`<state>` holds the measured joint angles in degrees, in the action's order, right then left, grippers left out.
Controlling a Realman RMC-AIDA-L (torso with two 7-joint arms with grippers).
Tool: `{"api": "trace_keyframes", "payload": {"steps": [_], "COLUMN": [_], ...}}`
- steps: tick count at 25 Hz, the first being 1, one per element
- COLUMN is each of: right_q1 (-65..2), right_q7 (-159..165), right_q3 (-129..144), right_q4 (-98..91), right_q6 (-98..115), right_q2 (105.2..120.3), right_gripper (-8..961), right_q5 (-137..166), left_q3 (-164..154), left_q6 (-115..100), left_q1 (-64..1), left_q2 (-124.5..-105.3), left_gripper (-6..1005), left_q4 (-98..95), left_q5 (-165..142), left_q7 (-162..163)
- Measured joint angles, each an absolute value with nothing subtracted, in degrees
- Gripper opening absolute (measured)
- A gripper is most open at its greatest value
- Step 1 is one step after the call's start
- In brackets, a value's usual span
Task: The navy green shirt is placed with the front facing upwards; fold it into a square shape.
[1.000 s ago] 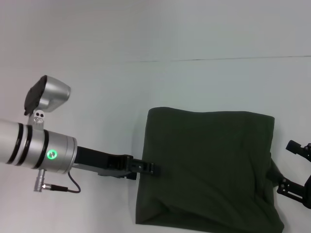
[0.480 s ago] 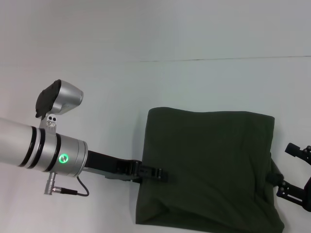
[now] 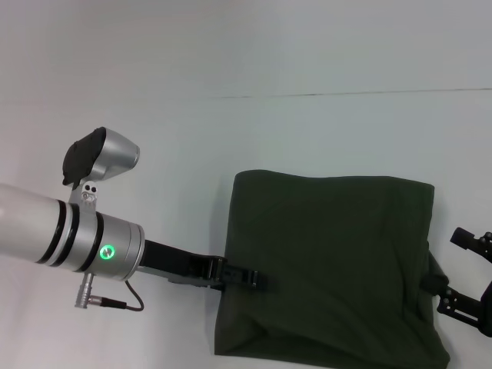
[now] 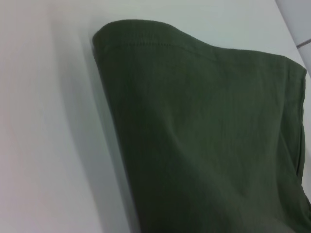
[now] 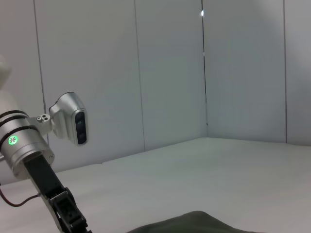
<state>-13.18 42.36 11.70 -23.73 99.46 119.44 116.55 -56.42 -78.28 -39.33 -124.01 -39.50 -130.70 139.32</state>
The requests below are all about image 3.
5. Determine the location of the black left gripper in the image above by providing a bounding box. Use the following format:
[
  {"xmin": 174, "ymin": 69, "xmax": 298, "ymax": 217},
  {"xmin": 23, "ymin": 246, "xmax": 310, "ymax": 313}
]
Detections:
[{"xmin": 138, "ymin": 240, "xmax": 278, "ymax": 294}]

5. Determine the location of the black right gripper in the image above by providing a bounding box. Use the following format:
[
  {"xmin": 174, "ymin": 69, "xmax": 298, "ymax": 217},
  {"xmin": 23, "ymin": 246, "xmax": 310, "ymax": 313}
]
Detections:
[{"xmin": 422, "ymin": 226, "xmax": 492, "ymax": 327}]

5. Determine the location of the dark green FREE t-shirt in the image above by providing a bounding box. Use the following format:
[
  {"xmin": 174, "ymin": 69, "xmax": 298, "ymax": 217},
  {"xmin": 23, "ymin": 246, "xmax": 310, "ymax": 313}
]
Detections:
[{"xmin": 214, "ymin": 168, "xmax": 451, "ymax": 366}]

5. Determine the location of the silver cable connector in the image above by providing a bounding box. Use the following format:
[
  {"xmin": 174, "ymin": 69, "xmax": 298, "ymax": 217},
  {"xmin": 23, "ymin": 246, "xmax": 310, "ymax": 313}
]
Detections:
[{"xmin": 74, "ymin": 272, "xmax": 95, "ymax": 309}]

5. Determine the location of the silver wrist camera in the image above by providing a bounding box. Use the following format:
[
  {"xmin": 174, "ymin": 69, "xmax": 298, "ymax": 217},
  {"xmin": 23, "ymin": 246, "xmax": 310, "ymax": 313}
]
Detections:
[{"xmin": 61, "ymin": 125, "xmax": 141, "ymax": 191}]

